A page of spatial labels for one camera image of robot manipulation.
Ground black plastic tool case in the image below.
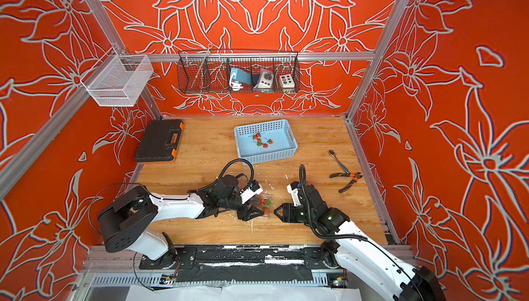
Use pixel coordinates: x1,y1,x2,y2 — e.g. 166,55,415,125
134,119,184,163

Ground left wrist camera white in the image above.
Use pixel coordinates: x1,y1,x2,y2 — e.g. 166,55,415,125
241,180,263,204

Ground clear clamshell container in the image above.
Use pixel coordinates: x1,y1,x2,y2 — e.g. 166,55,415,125
251,195,273,215

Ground white button box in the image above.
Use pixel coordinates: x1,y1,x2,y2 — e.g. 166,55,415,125
278,74,296,93

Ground black wire wall basket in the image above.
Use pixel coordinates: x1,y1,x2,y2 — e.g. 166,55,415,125
176,49,301,94

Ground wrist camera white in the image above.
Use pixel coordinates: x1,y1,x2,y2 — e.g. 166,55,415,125
241,180,263,204
287,181,302,207

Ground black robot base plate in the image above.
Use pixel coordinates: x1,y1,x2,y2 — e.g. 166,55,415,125
134,245,349,288

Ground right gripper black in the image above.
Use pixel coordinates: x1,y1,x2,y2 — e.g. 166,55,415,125
273,202,318,225

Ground orange handled pliers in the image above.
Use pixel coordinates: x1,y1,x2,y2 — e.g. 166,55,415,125
328,150,363,194

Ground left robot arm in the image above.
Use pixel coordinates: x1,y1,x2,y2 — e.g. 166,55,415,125
97,175,264,269

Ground clear acrylic wall box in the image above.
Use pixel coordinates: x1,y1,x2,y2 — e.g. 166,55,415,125
81,55,154,108

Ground blue perforated plastic basket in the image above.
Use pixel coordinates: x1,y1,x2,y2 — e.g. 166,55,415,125
234,119,298,165

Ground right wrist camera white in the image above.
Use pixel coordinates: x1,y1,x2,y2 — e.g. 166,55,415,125
287,181,302,207

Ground blue white device in basket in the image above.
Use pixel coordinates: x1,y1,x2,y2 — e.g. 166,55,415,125
229,68,252,92

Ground pile of strawberries in basket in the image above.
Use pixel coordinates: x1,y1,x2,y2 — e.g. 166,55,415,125
252,133,274,149

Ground grey box with dials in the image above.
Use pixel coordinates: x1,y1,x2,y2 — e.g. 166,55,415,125
252,69,274,90

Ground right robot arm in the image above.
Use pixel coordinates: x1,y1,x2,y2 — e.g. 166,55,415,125
274,181,446,300

